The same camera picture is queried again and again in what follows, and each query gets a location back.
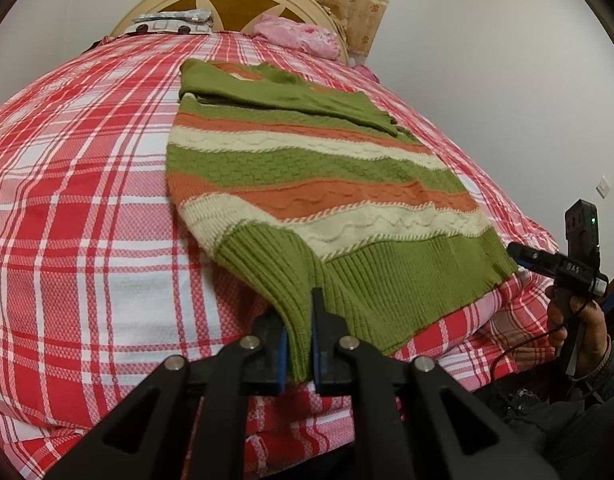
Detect black cable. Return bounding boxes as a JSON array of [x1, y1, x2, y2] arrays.
[[489, 299, 588, 386]]

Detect cream wooden headboard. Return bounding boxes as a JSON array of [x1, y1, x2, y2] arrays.
[[112, 0, 336, 36]]

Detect dark jacket right forearm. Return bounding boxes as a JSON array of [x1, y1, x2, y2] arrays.
[[505, 347, 614, 479]]

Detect black camera box right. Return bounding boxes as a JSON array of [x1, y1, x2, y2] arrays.
[[565, 200, 601, 269]]

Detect green striped knit sweater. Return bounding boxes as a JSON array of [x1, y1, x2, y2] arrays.
[[166, 58, 516, 380]]

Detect person's right hand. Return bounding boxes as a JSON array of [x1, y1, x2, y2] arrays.
[[546, 285, 610, 377]]

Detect white wall socket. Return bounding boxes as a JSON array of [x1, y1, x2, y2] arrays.
[[595, 176, 610, 200]]

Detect pink floral pillow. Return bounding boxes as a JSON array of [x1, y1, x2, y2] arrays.
[[252, 14, 342, 61]]

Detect red plaid bed sheet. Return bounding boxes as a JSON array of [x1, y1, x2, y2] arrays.
[[0, 32, 556, 479]]

